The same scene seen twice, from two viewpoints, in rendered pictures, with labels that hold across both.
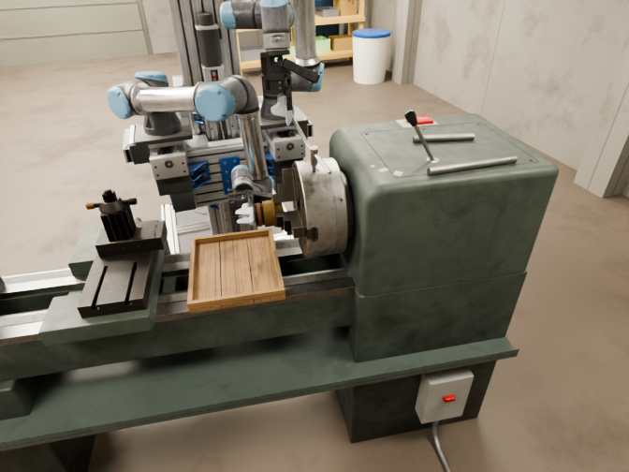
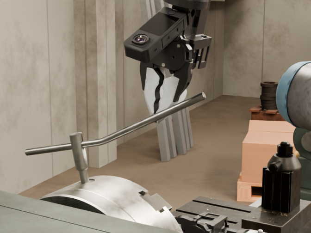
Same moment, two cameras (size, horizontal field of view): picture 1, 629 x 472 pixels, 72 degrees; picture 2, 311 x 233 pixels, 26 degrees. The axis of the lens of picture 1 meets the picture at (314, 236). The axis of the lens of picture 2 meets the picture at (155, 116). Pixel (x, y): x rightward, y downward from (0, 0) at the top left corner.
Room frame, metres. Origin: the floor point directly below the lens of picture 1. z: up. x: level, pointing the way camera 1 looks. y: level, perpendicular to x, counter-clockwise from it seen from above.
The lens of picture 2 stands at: (2.01, -0.73, 1.59)
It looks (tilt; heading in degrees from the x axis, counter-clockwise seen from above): 12 degrees down; 133
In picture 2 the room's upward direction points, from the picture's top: straight up
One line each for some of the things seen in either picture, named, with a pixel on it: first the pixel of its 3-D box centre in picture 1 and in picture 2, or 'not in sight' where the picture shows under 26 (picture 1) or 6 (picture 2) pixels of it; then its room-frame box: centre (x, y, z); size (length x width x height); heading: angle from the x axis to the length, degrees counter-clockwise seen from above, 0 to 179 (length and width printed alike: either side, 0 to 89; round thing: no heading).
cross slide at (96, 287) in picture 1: (124, 262); (257, 228); (1.11, 0.62, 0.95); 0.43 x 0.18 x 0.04; 11
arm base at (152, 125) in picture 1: (160, 117); not in sight; (1.74, 0.63, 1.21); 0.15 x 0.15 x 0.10
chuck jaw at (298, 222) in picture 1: (296, 225); not in sight; (1.11, 0.06, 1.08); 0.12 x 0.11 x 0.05; 11
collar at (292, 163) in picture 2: (111, 203); (284, 161); (1.17, 0.64, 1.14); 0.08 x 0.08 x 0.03
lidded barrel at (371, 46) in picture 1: (370, 56); not in sight; (6.76, -0.89, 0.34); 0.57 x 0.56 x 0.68; 108
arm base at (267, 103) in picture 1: (276, 103); not in sight; (1.89, 0.15, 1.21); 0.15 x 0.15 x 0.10
